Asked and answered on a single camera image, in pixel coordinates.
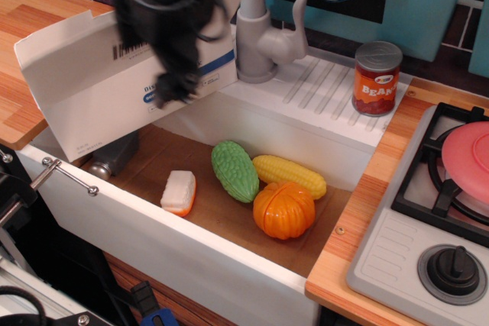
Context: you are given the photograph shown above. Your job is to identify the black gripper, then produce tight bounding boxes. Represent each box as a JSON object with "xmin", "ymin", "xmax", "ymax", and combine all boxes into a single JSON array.
[{"xmin": 148, "ymin": 31, "xmax": 200, "ymax": 107}]

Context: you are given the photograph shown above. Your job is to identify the white cardboard mask box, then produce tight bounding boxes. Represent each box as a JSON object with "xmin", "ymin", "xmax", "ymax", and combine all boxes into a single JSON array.
[{"xmin": 13, "ymin": 0, "xmax": 257, "ymax": 163}]

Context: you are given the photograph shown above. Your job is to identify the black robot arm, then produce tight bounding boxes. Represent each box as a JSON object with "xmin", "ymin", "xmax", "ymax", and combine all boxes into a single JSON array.
[{"xmin": 114, "ymin": 0, "xmax": 229, "ymax": 108}]

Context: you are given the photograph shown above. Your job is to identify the grey toy faucet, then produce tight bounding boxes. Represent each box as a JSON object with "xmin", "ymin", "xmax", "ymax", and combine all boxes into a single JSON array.
[{"xmin": 236, "ymin": 0, "xmax": 308, "ymax": 84}]

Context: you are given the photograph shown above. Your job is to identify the green toy bitter gourd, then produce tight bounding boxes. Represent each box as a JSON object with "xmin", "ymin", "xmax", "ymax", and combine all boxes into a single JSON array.
[{"xmin": 211, "ymin": 140, "xmax": 259, "ymax": 203}]

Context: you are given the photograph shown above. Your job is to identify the grey metal flask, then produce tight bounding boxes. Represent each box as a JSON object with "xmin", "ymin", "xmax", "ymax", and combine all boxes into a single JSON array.
[{"xmin": 89, "ymin": 131, "xmax": 139, "ymax": 180}]

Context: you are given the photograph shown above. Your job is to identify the white orange toy sushi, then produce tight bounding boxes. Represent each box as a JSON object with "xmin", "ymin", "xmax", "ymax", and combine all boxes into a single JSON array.
[{"xmin": 160, "ymin": 170, "xmax": 196, "ymax": 217}]

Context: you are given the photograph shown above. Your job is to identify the yellow toy corn cob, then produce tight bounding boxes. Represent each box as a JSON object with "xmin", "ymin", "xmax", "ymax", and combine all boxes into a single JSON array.
[{"xmin": 252, "ymin": 155, "xmax": 327, "ymax": 200}]

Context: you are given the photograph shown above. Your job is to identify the white toy sink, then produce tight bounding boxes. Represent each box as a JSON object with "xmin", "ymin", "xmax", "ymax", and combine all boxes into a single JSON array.
[{"xmin": 40, "ymin": 50, "xmax": 391, "ymax": 325}]

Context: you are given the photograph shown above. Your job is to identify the metal clamp screw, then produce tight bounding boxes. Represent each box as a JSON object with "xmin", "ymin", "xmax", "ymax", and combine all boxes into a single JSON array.
[{"xmin": 30, "ymin": 157, "xmax": 99, "ymax": 197}]

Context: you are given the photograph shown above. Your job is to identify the orange toy pumpkin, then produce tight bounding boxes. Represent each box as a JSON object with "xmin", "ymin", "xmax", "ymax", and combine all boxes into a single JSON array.
[{"xmin": 253, "ymin": 182, "xmax": 316, "ymax": 240}]

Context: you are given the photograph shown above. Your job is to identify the orange beans can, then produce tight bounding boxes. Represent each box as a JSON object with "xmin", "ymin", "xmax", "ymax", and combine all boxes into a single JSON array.
[{"xmin": 351, "ymin": 41, "xmax": 403, "ymax": 117}]

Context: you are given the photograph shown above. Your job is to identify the teal storage bin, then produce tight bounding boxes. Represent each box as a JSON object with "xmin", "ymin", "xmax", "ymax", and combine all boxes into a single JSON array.
[{"xmin": 266, "ymin": 0, "xmax": 458, "ymax": 61}]

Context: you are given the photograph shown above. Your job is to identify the pink pot lid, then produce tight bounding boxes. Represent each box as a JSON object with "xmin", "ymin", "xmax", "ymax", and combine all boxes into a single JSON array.
[{"xmin": 442, "ymin": 121, "xmax": 488, "ymax": 204}]

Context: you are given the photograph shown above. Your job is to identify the black stove grate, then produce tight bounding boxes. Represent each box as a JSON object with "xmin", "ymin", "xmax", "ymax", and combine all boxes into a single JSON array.
[{"xmin": 391, "ymin": 102, "xmax": 488, "ymax": 247}]

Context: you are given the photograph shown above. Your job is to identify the grey toy stove top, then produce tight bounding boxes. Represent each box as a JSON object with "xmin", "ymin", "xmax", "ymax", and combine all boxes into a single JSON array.
[{"xmin": 345, "ymin": 102, "xmax": 489, "ymax": 326}]

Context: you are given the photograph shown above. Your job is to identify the black stove knob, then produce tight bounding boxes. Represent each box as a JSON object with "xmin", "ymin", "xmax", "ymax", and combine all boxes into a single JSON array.
[{"xmin": 417, "ymin": 244, "xmax": 488, "ymax": 306}]

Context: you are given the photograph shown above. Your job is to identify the blue handled tool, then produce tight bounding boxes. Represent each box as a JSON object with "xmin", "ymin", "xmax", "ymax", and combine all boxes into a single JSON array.
[{"xmin": 130, "ymin": 281, "xmax": 179, "ymax": 326}]

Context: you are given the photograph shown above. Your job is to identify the black braided cable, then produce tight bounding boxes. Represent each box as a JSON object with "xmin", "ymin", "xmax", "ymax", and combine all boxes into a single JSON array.
[{"xmin": 0, "ymin": 286, "xmax": 49, "ymax": 326}]

